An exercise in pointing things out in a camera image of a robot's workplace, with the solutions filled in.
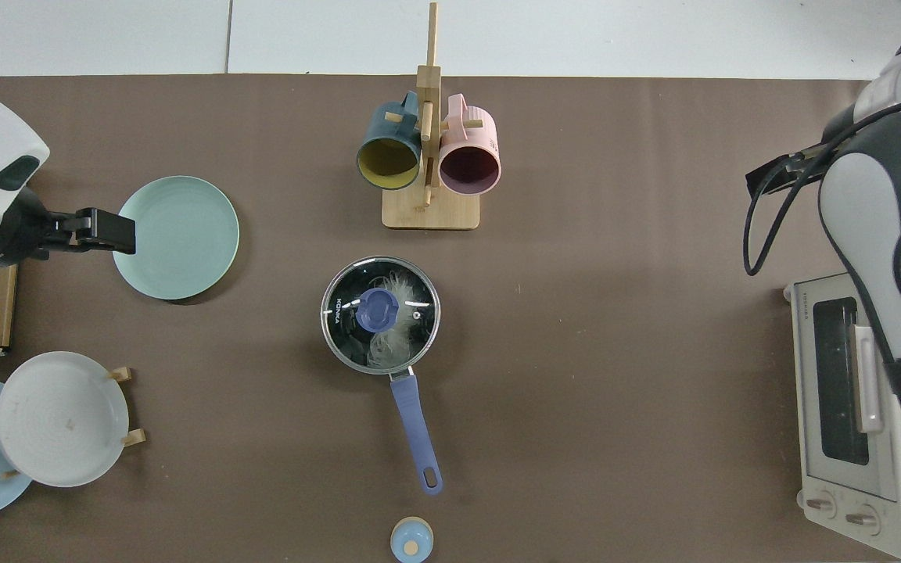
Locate glass lid with blue knob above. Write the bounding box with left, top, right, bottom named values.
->
left=321, top=256, right=442, bottom=375

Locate white vermicelli bundle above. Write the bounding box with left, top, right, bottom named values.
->
left=364, top=270, right=432, bottom=370

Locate pale green plate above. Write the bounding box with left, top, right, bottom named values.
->
left=112, top=175, right=240, bottom=301

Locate white plate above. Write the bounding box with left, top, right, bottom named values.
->
left=0, top=351, right=131, bottom=488

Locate wooden plate rack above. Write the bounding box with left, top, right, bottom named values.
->
left=0, top=366, right=146, bottom=479

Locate pale toaster oven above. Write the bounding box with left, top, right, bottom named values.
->
left=783, top=272, right=901, bottom=561

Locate brown table cloth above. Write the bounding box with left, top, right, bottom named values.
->
left=0, top=74, right=874, bottom=563

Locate dark teal cup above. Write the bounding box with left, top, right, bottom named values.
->
left=355, top=91, right=424, bottom=191

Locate pink cup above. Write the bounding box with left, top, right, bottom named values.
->
left=438, top=93, right=502, bottom=195

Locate wooden cup stand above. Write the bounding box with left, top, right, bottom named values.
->
left=382, top=2, right=483, bottom=231

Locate small blue round thing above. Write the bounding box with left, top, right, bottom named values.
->
left=390, top=517, right=434, bottom=562

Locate black pot with blue handle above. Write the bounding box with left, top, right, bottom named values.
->
left=320, top=256, right=444, bottom=497

